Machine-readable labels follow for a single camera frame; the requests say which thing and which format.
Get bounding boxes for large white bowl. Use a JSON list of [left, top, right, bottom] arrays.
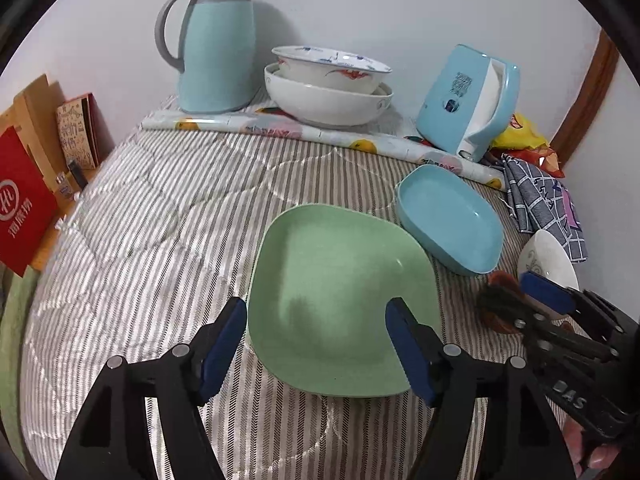
[[264, 63, 395, 127]]

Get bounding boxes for person's right hand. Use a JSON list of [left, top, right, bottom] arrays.
[[562, 417, 628, 480]]

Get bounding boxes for small white bowl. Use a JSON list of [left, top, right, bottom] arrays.
[[517, 229, 581, 321]]

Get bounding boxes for yellow snack bag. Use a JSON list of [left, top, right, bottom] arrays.
[[492, 112, 551, 152]]

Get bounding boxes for brown bowl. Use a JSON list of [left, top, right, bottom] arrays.
[[481, 271, 557, 336]]

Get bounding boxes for red paper bag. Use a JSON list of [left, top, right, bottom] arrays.
[[0, 126, 60, 277]]

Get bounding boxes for floral white bowl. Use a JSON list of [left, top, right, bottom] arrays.
[[271, 45, 393, 96]]

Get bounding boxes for teal thermos jug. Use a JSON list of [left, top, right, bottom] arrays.
[[154, 0, 260, 114]]

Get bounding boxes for patterned gift box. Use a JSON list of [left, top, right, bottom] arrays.
[[56, 92, 102, 171]]

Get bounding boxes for striped quilted blanket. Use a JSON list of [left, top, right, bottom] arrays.
[[20, 94, 593, 480]]

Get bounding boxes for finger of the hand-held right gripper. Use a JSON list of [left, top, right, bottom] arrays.
[[477, 286, 617, 362], [519, 271, 592, 317]]

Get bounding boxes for wooden door frame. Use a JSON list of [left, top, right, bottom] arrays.
[[549, 27, 621, 162]]

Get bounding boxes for fruit-print rolled tablecloth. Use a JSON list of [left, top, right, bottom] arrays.
[[140, 105, 506, 191]]

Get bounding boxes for cardboard box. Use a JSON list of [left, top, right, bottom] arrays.
[[0, 74, 103, 271]]

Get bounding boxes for blue electric kettle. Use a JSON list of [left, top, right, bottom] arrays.
[[416, 44, 521, 163]]

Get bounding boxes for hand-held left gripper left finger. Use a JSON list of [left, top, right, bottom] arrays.
[[55, 296, 248, 480]]

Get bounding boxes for green square plate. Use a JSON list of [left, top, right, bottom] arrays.
[[246, 203, 444, 398]]

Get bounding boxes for red snack bag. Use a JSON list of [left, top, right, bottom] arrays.
[[492, 144, 566, 179]]

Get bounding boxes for grey checked cloth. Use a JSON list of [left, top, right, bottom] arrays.
[[499, 154, 589, 264]]

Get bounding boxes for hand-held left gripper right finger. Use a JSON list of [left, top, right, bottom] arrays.
[[385, 297, 577, 480]]

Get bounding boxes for blue oval dish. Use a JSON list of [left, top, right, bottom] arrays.
[[396, 164, 505, 277]]

